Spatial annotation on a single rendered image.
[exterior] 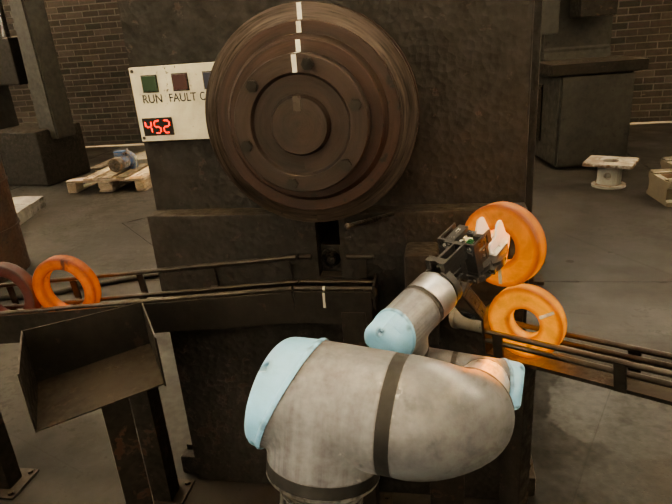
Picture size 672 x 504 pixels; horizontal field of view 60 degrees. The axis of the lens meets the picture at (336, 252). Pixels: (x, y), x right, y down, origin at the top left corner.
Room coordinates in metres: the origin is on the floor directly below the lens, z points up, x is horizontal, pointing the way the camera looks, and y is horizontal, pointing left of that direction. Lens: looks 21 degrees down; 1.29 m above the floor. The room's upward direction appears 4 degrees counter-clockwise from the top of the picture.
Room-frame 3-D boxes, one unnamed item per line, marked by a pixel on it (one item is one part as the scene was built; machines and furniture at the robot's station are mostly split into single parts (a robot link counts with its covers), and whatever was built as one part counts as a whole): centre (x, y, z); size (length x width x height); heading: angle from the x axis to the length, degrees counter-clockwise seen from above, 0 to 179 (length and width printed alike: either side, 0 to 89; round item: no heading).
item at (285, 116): (1.21, 0.05, 1.11); 0.28 x 0.06 x 0.28; 79
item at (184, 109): (1.48, 0.34, 1.15); 0.26 x 0.02 x 0.18; 79
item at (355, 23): (1.31, 0.03, 1.11); 0.47 x 0.06 x 0.47; 79
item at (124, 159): (5.67, 1.95, 0.25); 0.40 x 0.24 x 0.22; 169
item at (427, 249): (1.28, -0.20, 0.68); 0.11 x 0.08 x 0.24; 169
